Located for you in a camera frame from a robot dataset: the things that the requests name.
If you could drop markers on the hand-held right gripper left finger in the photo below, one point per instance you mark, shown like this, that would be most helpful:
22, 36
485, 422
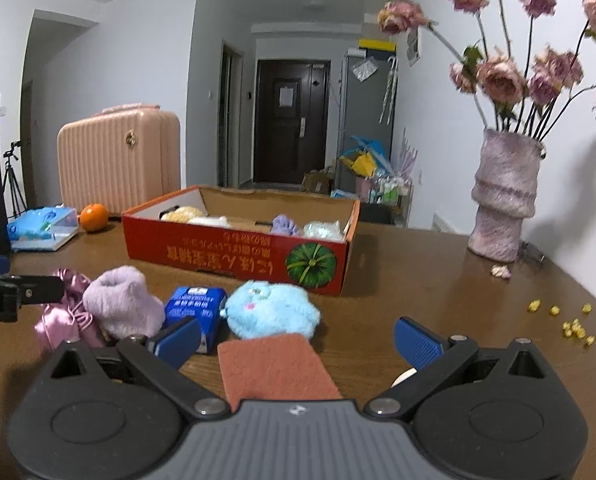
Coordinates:
178, 342

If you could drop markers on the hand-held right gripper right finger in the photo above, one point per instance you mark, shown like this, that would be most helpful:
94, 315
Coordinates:
418, 342

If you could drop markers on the purple satin pouch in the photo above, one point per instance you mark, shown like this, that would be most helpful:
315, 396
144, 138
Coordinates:
58, 320

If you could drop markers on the white wedge makeup sponge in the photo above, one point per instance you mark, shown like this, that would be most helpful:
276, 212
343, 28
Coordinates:
404, 377

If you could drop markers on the blue milk carton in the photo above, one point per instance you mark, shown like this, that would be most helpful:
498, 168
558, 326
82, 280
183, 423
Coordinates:
198, 310

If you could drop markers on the lavender fuzzy sock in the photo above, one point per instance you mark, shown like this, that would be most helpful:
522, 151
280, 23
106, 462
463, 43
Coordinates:
123, 305

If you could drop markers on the brown scouring sponge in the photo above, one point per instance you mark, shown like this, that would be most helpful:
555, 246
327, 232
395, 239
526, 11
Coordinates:
273, 370

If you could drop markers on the light blue plush toy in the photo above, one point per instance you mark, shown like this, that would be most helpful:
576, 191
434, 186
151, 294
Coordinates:
273, 310

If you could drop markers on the red cardboard box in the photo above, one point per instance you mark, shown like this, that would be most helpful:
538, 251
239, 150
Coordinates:
228, 255

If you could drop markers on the yellow and white plush alpaca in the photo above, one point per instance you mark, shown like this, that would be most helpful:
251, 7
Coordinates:
183, 214

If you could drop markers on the translucent white scrunchie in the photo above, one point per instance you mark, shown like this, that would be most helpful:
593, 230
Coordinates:
323, 230

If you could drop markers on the light blue patterned tissue pack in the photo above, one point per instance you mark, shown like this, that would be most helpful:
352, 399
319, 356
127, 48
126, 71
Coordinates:
33, 227

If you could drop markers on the black tripod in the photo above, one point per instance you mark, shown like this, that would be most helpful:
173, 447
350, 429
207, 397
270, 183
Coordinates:
12, 180

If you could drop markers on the orange fruit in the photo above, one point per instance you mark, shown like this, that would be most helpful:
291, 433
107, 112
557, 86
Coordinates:
94, 217

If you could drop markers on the fallen rose petal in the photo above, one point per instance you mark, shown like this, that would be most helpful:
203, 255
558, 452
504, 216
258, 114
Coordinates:
501, 271

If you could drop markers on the pink ribbed suitcase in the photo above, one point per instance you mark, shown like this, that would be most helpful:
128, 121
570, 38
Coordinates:
113, 160

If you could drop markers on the storage cart with bottles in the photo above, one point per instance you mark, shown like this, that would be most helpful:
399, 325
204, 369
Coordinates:
385, 195

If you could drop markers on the scattered yellow crumbs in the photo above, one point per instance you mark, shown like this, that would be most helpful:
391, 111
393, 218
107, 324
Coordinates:
573, 327

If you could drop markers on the purple textured vase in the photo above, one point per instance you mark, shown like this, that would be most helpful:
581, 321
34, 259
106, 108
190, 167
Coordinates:
503, 195

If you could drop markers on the yellow folded item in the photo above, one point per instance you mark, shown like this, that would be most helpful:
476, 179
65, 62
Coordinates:
360, 165

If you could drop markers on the brown cardboard box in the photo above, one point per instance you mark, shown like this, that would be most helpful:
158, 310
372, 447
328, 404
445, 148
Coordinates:
318, 182

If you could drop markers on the blue folded item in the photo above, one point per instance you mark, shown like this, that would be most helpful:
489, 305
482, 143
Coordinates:
373, 147

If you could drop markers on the dark entrance door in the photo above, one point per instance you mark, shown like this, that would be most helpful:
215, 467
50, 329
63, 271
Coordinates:
288, 145

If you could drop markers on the interior side door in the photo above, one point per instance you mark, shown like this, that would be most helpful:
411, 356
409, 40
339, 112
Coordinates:
228, 120

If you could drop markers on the grey cabinet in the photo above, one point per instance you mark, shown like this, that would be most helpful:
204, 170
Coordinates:
365, 110

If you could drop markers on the hanging folded umbrellas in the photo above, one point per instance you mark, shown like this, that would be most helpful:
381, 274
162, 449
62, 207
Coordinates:
389, 90

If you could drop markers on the white paper notice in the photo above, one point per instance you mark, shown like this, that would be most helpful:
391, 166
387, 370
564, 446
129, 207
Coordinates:
286, 95

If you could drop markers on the bunch of dried pink roses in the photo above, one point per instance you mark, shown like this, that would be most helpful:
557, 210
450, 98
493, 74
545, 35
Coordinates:
500, 77

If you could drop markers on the clear plastic bag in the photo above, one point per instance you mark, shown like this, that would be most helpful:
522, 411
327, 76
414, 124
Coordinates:
364, 69

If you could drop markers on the yellow and black box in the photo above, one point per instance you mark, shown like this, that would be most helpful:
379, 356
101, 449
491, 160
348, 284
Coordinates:
377, 45

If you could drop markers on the purple plant wall decal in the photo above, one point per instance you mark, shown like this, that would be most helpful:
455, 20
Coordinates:
407, 155

